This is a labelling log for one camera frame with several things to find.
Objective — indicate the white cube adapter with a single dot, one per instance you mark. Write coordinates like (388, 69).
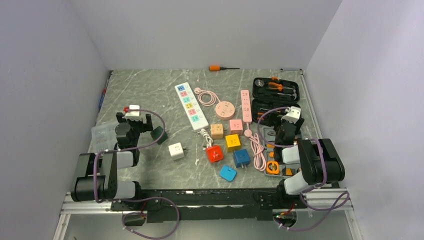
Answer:
(177, 151)

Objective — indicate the beige cube adapter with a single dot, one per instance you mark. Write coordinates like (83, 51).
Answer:
(217, 131)

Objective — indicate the green cube adapter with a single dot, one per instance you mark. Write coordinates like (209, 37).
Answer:
(159, 135)

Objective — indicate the light blue cube adapter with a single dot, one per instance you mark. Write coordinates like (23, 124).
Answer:
(227, 173)

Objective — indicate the blue red pen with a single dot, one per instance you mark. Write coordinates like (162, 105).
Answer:
(103, 93)

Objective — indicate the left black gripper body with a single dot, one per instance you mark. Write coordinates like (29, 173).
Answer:
(138, 127)

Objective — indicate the black tool case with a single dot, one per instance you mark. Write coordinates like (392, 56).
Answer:
(265, 100)

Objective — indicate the yellow cube adapter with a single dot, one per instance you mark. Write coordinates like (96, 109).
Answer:
(232, 142)

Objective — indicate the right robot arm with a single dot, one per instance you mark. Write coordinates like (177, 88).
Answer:
(306, 164)

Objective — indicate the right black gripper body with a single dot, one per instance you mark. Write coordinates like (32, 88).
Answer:
(276, 128)

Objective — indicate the grey tool tray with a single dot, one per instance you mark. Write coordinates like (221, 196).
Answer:
(271, 159)

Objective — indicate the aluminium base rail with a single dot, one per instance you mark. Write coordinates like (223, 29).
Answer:
(258, 198)

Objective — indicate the white power strip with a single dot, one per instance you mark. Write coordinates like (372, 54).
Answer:
(191, 106)

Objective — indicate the orange pliers in case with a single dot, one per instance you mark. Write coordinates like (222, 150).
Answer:
(273, 86)

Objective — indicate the pink cube adapter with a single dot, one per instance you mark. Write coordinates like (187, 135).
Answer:
(236, 127)

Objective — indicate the orange handled screwdriver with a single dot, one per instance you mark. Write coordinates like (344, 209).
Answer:
(217, 68)

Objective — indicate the pink power strip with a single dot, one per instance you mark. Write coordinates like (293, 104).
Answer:
(246, 106)

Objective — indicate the dark blue cube adapter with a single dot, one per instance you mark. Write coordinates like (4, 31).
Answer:
(241, 158)

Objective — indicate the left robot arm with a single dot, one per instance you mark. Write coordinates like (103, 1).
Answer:
(96, 175)

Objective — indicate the orange tape measure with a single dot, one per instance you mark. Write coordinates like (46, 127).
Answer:
(272, 168)

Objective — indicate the clear plastic screw box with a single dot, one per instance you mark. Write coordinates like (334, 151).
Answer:
(103, 137)

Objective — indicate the red cube adapter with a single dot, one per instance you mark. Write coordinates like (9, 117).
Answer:
(214, 153)

